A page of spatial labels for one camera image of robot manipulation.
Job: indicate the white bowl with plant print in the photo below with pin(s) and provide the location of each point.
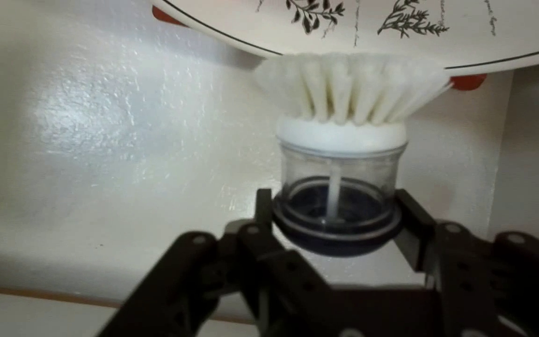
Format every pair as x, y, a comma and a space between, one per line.
369, 25

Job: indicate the red flat mat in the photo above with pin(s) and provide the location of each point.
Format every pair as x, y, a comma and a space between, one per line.
468, 81

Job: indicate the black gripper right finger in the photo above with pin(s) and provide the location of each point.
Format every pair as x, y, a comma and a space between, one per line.
500, 287

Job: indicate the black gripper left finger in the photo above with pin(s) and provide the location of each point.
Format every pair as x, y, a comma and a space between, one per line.
219, 293

